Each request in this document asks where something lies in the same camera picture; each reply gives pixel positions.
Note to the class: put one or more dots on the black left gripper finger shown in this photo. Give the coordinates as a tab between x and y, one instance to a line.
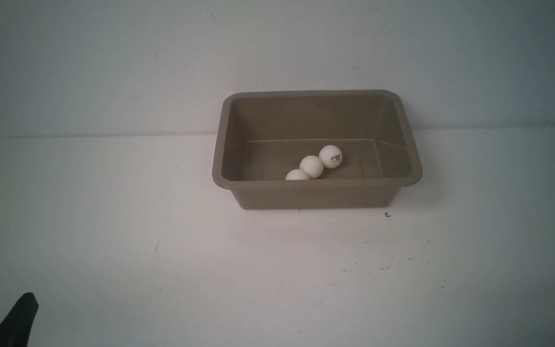
16	327

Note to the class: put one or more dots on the white table-tennis ball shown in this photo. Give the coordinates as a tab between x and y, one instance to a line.
297	174
331	156
312	165

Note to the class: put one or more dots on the tan plastic bin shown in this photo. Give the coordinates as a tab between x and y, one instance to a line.
262	136

